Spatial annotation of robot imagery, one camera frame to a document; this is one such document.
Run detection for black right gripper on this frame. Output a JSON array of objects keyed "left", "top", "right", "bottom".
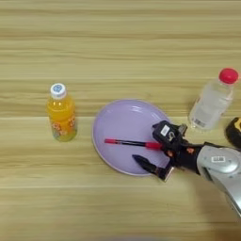
[{"left": 131, "top": 122, "right": 205, "bottom": 184}]

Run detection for red black marker pen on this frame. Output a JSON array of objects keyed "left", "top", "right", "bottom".
[{"left": 104, "top": 137, "right": 165, "bottom": 151}]

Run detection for yellow black tape measure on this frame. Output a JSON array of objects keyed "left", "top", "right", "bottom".
[{"left": 224, "top": 116, "right": 241, "bottom": 152}]

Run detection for orange juice bottle white cap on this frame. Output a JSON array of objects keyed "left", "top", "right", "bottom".
[{"left": 45, "top": 82, "right": 78, "bottom": 143}]

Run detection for black box with white label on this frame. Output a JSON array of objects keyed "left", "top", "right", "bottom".
[{"left": 152, "top": 120, "right": 184, "bottom": 149}]

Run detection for purple round plate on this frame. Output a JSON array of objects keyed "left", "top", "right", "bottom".
[{"left": 91, "top": 99, "right": 179, "bottom": 177}]

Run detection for clear water bottle red cap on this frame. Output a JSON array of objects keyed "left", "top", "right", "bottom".
[{"left": 187, "top": 67, "right": 240, "bottom": 133}]

